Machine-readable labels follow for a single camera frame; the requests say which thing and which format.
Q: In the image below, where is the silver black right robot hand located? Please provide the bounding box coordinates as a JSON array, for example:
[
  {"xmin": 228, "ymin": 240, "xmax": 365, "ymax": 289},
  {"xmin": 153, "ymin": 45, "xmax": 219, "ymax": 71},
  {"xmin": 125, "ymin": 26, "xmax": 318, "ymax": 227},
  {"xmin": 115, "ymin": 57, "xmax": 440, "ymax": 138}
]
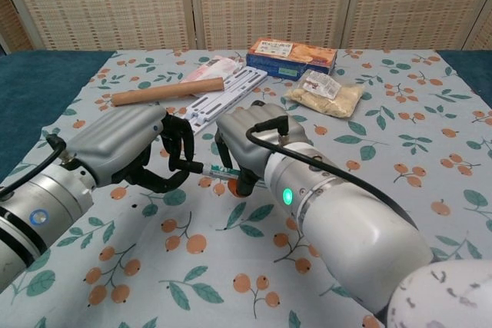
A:
[{"xmin": 214, "ymin": 100, "xmax": 309, "ymax": 197}]

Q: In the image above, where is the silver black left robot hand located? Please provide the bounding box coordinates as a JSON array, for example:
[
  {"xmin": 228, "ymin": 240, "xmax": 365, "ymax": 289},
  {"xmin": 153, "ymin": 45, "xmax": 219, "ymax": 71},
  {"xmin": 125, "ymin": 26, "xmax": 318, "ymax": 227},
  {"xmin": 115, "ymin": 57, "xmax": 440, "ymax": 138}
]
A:
[{"xmin": 66, "ymin": 104, "xmax": 204, "ymax": 194}]

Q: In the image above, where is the white green marker pen body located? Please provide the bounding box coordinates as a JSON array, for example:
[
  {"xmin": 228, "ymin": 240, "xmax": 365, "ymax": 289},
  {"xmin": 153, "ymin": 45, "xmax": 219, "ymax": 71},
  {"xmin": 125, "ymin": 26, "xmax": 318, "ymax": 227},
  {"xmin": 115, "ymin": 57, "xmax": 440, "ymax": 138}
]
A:
[{"xmin": 201, "ymin": 162, "xmax": 244, "ymax": 182}]

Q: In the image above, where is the white plastic folding stand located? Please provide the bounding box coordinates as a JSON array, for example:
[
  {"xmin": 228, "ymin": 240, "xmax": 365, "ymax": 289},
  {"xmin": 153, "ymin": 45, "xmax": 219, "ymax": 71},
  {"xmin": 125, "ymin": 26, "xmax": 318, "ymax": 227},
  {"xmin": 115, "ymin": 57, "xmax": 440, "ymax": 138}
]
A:
[{"xmin": 168, "ymin": 66, "xmax": 268, "ymax": 137}]

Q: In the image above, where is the wooden rolling pin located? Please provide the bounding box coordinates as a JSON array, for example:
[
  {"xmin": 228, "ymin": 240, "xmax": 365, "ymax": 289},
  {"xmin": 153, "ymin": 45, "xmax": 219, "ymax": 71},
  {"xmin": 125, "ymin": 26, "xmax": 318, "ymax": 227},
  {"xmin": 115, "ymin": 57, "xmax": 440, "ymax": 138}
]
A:
[{"xmin": 110, "ymin": 77, "xmax": 226, "ymax": 108}]

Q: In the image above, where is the pink white snack packet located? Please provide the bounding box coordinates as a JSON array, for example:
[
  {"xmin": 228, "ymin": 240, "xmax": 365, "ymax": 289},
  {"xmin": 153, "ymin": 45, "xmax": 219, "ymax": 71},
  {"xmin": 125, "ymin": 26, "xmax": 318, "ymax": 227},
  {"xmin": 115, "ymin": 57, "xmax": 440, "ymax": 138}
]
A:
[{"xmin": 180, "ymin": 55, "xmax": 247, "ymax": 84}]

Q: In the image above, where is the small clear labelled snack packet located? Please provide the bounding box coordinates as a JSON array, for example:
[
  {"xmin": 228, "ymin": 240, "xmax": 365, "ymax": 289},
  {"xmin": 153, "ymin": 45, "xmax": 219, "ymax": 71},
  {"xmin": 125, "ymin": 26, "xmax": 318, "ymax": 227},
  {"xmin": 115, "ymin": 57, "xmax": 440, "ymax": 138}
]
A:
[{"xmin": 299, "ymin": 69, "xmax": 342, "ymax": 99}]

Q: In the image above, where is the orange blue cracker box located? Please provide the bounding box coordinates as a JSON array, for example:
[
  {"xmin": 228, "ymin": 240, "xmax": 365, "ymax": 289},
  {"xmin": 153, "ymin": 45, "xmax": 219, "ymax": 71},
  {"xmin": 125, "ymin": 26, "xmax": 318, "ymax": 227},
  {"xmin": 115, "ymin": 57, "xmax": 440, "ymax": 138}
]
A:
[{"xmin": 244, "ymin": 38, "xmax": 339, "ymax": 78}]

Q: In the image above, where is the clear bag of beige snacks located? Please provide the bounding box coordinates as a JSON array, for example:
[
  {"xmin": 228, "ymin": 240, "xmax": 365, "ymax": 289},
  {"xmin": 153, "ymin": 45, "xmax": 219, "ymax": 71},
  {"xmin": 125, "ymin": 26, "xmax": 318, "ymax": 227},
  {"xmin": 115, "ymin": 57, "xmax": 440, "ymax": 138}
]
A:
[{"xmin": 283, "ymin": 81, "xmax": 364, "ymax": 119}]

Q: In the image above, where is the floral fruit print tablecloth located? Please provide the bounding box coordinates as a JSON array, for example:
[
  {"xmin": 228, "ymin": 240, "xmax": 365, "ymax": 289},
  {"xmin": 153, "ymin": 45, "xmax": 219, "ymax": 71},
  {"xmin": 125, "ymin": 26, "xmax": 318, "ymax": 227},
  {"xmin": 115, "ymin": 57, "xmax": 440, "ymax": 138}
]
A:
[{"xmin": 0, "ymin": 48, "xmax": 492, "ymax": 328}]

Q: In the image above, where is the black left hand cable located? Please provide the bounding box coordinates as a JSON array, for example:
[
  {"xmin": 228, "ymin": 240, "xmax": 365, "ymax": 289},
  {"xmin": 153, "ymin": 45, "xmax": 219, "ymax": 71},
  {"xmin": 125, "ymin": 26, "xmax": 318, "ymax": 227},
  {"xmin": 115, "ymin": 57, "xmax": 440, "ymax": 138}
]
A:
[{"xmin": 0, "ymin": 133, "xmax": 77, "ymax": 201}]

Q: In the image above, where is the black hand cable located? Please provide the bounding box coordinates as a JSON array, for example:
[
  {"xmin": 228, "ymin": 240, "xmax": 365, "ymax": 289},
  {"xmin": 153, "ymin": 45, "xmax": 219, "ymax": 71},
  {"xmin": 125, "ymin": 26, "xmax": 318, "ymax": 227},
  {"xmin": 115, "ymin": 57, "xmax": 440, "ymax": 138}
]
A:
[
  {"xmin": 0, "ymin": 133, "xmax": 77, "ymax": 201},
  {"xmin": 244, "ymin": 114, "xmax": 422, "ymax": 239}
]

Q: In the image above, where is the black right hand cable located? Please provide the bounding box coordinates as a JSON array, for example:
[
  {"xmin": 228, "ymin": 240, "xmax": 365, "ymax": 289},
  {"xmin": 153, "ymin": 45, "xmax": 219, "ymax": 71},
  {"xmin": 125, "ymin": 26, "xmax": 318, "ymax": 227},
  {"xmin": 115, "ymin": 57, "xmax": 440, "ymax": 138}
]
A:
[{"xmin": 244, "ymin": 114, "xmax": 422, "ymax": 239}]

